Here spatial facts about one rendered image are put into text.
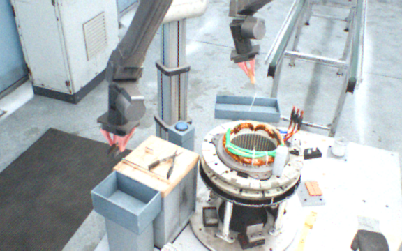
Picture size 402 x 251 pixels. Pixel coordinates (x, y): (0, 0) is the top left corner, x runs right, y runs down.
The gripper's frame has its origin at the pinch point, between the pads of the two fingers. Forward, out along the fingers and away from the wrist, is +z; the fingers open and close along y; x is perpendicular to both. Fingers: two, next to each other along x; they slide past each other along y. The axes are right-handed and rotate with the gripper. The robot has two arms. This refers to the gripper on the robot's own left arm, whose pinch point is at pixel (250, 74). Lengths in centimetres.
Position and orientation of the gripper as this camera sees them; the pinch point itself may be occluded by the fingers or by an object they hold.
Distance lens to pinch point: 144.7
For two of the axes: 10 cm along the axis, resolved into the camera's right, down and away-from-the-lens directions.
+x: 1.7, -5.6, 8.1
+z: 3.0, 8.1, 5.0
